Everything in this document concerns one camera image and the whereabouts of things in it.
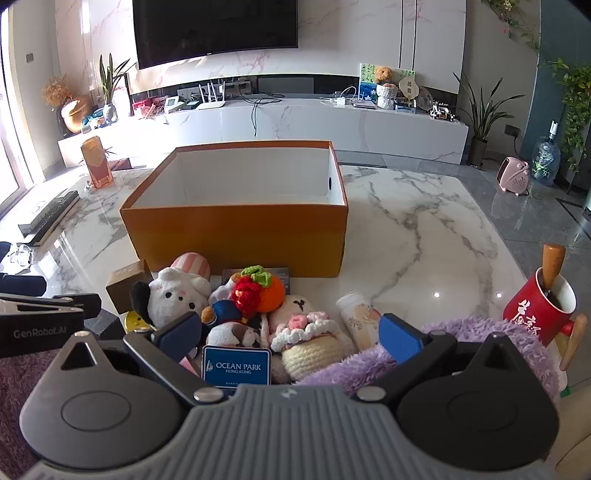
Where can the clear water jug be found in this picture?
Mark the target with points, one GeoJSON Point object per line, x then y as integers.
{"type": "Point", "coordinates": [545, 161]}

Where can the grey tablet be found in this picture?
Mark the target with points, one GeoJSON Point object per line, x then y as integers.
{"type": "Point", "coordinates": [364, 105]}

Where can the yellow toy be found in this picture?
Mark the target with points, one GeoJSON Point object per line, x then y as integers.
{"type": "Point", "coordinates": [137, 322]}

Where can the teddy bear in pot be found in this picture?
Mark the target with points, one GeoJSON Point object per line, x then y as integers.
{"type": "Point", "coordinates": [387, 98]}

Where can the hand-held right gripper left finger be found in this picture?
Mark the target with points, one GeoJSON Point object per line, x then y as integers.
{"type": "Point", "coordinates": [182, 332]}

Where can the green trailing vine plant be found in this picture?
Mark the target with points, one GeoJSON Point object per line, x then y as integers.
{"type": "Point", "coordinates": [575, 101]}

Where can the black television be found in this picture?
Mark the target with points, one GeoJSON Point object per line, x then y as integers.
{"type": "Point", "coordinates": [212, 27]}

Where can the small brown cardboard box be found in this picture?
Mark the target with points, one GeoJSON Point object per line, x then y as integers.
{"type": "Point", "coordinates": [129, 284]}

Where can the white router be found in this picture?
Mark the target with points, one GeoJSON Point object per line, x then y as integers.
{"type": "Point", "coordinates": [210, 104]}

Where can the white plush with striped hat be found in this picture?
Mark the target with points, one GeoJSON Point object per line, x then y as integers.
{"type": "Point", "coordinates": [178, 300]}

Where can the red boxes clutter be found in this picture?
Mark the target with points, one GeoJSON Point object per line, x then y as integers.
{"type": "Point", "coordinates": [147, 107]}

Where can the dark maroon box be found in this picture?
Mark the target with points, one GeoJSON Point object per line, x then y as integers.
{"type": "Point", "coordinates": [277, 277]}

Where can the crochet orange and red fruit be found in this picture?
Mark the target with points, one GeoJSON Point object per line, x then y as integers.
{"type": "Point", "coordinates": [265, 293]}

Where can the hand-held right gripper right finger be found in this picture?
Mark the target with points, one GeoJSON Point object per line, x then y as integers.
{"type": "Point", "coordinates": [399, 339]}

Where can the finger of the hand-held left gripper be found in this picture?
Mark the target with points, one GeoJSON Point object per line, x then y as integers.
{"type": "Point", "coordinates": [87, 304]}

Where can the wooden fan-shaped ornament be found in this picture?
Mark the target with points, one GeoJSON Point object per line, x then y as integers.
{"type": "Point", "coordinates": [408, 90]}

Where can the blue and green painting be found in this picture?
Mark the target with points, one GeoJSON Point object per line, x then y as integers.
{"type": "Point", "coordinates": [367, 85]}

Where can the white display device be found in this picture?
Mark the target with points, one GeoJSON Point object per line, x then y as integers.
{"type": "Point", "coordinates": [174, 104]}

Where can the dried flower bunch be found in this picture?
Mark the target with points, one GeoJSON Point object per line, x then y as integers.
{"type": "Point", "coordinates": [57, 91]}

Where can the pink heater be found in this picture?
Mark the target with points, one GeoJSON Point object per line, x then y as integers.
{"type": "Point", "coordinates": [515, 177]}

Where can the white marble television cabinet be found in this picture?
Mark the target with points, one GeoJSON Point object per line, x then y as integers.
{"type": "Point", "coordinates": [323, 124]}

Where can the brown teddy bear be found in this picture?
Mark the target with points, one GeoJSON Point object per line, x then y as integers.
{"type": "Point", "coordinates": [384, 74]}

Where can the duck plush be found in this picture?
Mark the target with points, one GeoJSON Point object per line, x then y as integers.
{"type": "Point", "coordinates": [226, 311]}

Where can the long-leaved potted plant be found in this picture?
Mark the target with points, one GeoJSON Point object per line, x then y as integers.
{"type": "Point", "coordinates": [480, 120]}

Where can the round patterned plate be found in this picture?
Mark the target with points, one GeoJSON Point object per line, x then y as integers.
{"type": "Point", "coordinates": [425, 99]}

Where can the crochet pink cupcake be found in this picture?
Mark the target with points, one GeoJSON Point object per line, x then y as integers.
{"type": "Point", "coordinates": [309, 348]}

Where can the hanging vine with red flowers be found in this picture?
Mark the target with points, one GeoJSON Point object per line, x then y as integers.
{"type": "Point", "coordinates": [512, 18]}

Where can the orange paper gift box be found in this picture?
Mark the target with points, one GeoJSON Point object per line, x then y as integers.
{"type": "Point", "coordinates": [97, 161]}

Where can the orange round vase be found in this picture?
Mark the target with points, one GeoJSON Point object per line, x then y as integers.
{"type": "Point", "coordinates": [76, 117]}

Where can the dark grey textured box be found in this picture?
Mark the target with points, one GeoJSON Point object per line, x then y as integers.
{"type": "Point", "coordinates": [104, 325]}

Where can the dark blue cloth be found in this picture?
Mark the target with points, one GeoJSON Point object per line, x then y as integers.
{"type": "Point", "coordinates": [21, 284]}

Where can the black and white cow figurine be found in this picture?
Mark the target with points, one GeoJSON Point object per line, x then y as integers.
{"type": "Point", "coordinates": [443, 113]}

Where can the black wall socket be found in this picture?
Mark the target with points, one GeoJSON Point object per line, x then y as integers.
{"type": "Point", "coordinates": [513, 130]}

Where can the white floral tube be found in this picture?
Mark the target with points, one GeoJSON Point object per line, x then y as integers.
{"type": "Point", "coordinates": [358, 318]}

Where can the purple fluffy cloth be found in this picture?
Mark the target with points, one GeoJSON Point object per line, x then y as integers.
{"type": "Point", "coordinates": [461, 332]}

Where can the white bunny plush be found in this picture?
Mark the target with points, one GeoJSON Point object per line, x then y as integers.
{"type": "Point", "coordinates": [295, 307]}

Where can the orange cardboard box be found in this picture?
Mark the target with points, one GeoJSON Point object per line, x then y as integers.
{"type": "Point", "coordinates": [231, 235]}

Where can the brown and white plush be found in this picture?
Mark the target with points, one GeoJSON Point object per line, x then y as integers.
{"type": "Point", "coordinates": [231, 334]}

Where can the Ocean Park blue card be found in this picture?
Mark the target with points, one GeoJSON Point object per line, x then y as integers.
{"type": "Point", "coordinates": [236, 367]}

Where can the black remote control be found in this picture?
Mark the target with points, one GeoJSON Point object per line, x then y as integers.
{"type": "Point", "coordinates": [48, 214]}

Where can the wooden spoon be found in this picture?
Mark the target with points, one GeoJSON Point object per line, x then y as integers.
{"type": "Point", "coordinates": [553, 263]}

